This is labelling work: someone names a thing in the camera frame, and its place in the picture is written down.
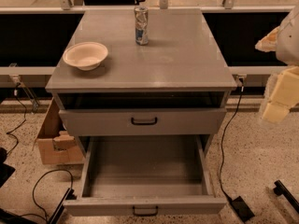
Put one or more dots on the white paper bowl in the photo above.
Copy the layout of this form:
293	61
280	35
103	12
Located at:
85	56

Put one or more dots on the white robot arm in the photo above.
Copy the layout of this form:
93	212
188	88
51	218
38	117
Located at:
287	51

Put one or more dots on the black bar floor right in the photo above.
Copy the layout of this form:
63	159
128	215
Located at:
280	189

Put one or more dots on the grey drawer cabinet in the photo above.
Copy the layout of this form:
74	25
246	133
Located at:
180	67

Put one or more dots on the black bar floor left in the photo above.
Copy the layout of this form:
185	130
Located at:
69	195

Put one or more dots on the grey top drawer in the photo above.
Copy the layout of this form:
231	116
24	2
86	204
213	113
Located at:
165	121

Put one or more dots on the foam gripper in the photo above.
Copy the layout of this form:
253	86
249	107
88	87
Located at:
289	44

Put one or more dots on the black bar floor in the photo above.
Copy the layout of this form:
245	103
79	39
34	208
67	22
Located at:
69	195
280	189

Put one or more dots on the grey drawer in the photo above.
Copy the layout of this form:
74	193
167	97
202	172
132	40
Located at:
145	176
165	121

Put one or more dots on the brown cardboard box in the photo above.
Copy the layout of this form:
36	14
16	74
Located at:
55	144

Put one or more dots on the silver blue drink can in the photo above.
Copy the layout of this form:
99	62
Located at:
141	25

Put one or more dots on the black power adapter brick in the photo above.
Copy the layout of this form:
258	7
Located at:
242	209

